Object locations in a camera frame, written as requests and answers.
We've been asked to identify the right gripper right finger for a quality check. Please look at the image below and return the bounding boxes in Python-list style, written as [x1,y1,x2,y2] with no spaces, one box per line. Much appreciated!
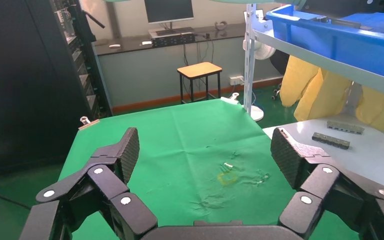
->
[270,127,384,239]

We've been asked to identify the silver binder clip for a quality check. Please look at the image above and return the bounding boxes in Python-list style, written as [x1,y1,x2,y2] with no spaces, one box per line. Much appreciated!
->
[78,116,101,131]
[220,92,241,106]

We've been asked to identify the black computer monitor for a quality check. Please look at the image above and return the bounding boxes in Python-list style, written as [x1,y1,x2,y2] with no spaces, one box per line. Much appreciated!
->
[143,0,195,31]

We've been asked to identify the black equipment rack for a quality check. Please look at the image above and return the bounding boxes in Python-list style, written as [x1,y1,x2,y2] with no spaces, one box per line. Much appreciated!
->
[51,0,113,121]

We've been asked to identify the wooden seat black stool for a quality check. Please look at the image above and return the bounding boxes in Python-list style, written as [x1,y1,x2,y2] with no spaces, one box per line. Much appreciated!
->
[177,61,223,104]

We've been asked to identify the black floor cable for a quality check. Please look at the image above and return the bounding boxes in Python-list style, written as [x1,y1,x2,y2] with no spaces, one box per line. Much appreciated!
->
[0,184,32,211]

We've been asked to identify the grey metal connector strip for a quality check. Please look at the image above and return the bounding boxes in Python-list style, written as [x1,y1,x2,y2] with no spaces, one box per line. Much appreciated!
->
[311,132,351,151]
[326,120,365,136]

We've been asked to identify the black office chair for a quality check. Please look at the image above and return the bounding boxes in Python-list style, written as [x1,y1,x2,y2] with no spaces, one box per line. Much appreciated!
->
[269,49,291,101]

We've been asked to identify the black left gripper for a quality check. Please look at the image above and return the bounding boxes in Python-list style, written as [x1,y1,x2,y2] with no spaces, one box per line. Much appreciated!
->
[306,0,384,16]

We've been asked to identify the white perforated rack post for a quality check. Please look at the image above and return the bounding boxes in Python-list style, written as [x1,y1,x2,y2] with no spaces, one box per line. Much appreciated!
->
[243,3,258,117]

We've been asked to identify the white standing fan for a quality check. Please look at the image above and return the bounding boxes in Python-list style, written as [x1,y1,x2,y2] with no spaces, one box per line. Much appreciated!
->
[243,39,277,123]

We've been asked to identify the stamped metal bracket part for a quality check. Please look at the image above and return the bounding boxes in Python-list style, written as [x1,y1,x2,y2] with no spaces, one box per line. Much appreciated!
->
[312,15,362,31]

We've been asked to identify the dark top counter desk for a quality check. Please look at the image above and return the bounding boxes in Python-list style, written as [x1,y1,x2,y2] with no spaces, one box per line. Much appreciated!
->
[92,22,286,115]

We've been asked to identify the blue plastic tray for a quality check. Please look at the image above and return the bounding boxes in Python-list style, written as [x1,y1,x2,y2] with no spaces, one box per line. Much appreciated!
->
[265,4,384,84]

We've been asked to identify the white power outlet strip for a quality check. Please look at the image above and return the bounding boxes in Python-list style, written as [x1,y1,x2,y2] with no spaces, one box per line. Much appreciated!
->
[229,75,245,87]

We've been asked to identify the black electronics box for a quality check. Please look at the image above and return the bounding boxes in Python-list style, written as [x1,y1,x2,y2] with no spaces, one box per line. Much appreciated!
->
[150,32,197,48]

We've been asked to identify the black hanging cables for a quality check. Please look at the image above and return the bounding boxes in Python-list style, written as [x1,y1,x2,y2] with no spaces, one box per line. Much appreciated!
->
[181,32,217,67]

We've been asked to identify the yellow fabric cover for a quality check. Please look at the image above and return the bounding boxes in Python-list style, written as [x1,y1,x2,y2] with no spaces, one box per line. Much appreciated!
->
[279,55,384,133]

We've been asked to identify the large black cabinet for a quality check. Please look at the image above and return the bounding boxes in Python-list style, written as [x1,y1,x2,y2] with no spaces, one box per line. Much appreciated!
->
[0,0,94,176]

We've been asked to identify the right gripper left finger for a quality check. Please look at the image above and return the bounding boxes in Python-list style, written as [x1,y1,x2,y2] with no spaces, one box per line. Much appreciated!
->
[35,127,158,240]

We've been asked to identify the green table cloth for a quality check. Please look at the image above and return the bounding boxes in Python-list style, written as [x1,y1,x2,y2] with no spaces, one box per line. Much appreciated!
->
[57,98,360,240]

